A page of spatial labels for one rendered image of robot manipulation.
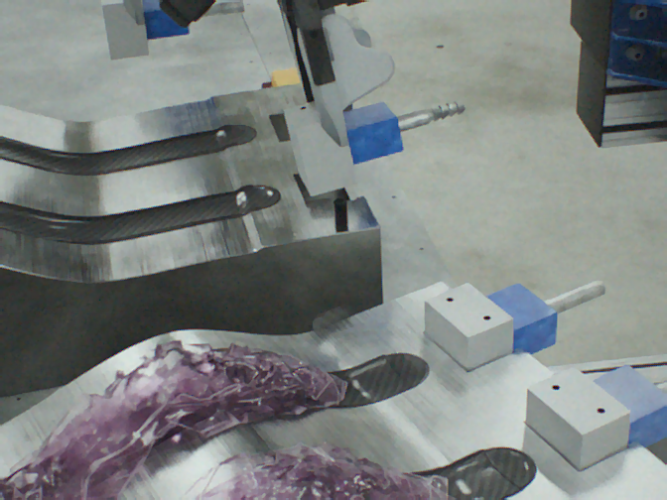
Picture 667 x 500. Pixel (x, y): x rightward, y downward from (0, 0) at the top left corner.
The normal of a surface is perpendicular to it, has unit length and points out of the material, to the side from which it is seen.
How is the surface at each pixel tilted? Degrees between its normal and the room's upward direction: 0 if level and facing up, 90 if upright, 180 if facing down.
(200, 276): 90
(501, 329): 90
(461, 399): 0
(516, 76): 0
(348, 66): 71
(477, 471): 10
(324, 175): 82
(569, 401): 0
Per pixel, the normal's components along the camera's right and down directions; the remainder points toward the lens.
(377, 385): -0.04, -0.82
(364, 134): 0.21, 0.40
